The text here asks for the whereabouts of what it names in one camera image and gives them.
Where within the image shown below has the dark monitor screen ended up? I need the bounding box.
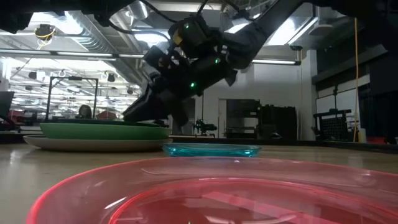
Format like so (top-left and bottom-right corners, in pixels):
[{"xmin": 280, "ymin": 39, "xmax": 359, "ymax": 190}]
[{"xmin": 0, "ymin": 91, "xmax": 15, "ymax": 122}]

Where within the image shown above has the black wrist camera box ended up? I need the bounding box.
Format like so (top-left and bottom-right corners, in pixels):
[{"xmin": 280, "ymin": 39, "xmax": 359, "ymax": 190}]
[{"xmin": 169, "ymin": 14, "xmax": 222, "ymax": 59}]

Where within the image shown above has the dark shelf unit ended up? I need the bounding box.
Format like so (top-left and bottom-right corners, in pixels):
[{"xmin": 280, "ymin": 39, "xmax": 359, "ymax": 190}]
[{"xmin": 225, "ymin": 99, "xmax": 261, "ymax": 139}]

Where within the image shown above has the person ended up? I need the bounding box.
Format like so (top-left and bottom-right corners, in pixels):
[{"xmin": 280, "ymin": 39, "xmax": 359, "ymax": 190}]
[{"xmin": 77, "ymin": 104, "xmax": 93, "ymax": 120}]

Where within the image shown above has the black cabinet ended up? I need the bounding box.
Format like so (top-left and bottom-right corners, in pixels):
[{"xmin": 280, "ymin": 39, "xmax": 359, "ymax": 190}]
[{"xmin": 259, "ymin": 105, "xmax": 299, "ymax": 141}]

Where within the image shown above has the silver spiral air duct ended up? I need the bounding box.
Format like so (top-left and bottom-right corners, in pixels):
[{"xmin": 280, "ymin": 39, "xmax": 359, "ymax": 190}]
[
  {"xmin": 67, "ymin": 11, "xmax": 144, "ymax": 54},
  {"xmin": 110, "ymin": 0, "xmax": 149, "ymax": 26}
]

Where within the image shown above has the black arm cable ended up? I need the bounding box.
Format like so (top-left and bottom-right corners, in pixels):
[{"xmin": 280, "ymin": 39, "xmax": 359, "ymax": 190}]
[{"xmin": 108, "ymin": 0, "xmax": 178, "ymax": 42}]

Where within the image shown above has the red cover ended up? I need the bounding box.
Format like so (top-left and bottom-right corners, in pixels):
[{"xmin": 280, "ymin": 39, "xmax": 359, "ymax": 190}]
[{"xmin": 96, "ymin": 110, "xmax": 119, "ymax": 121}]

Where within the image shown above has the black pegboard cart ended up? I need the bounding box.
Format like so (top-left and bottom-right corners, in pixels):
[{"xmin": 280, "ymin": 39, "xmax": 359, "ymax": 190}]
[{"xmin": 313, "ymin": 108, "xmax": 358, "ymax": 142}]

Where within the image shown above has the blue translucent plastic plate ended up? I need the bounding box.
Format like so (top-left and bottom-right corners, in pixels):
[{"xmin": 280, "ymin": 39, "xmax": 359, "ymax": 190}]
[{"xmin": 161, "ymin": 142, "xmax": 262, "ymax": 158}]

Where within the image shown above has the grey plastic plate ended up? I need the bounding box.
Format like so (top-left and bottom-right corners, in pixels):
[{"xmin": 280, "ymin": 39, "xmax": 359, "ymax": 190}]
[{"xmin": 23, "ymin": 134, "xmax": 174, "ymax": 153}]

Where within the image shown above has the green opaque plastic plate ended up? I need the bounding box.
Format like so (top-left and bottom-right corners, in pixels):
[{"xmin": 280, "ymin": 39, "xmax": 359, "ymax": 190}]
[{"xmin": 39, "ymin": 122, "xmax": 172, "ymax": 141}]

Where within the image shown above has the whiteboard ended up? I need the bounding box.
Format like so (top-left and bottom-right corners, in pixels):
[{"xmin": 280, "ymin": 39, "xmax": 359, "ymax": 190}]
[{"xmin": 316, "ymin": 88, "xmax": 359, "ymax": 125}]

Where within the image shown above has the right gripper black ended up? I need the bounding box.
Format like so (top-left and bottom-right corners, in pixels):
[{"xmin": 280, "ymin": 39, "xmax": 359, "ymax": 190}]
[{"xmin": 122, "ymin": 45, "xmax": 239, "ymax": 127}]

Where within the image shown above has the pink translucent plastic plate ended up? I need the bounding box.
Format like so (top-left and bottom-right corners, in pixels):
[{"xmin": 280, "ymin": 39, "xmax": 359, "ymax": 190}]
[{"xmin": 26, "ymin": 156, "xmax": 398, "ymax": 224}]

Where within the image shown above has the long ceiling light strip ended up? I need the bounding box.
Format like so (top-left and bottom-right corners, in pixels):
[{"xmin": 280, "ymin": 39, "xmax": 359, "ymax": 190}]
[{"xmin": 0, "ymin": 48, "xmax": 302, "ymax": 66}]

